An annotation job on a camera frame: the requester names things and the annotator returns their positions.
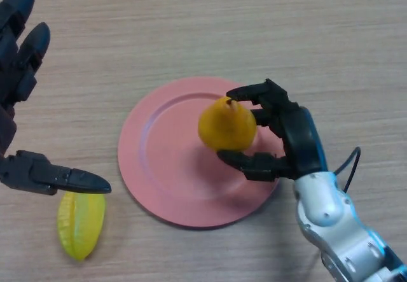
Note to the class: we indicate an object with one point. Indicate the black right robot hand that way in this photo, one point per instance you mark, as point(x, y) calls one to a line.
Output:
point(299, 138)

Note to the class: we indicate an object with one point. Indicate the yellow pear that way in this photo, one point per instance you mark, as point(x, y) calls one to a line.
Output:
point(222, 129)

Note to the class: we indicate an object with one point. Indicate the pink round plate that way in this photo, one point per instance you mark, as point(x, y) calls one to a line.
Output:
point(168, 161)

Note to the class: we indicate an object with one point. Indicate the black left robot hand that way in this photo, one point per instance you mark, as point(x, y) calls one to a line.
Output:
point(16, 78)

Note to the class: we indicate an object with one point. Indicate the yellow green starfruit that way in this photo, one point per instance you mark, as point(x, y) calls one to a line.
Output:
point(81, 228)

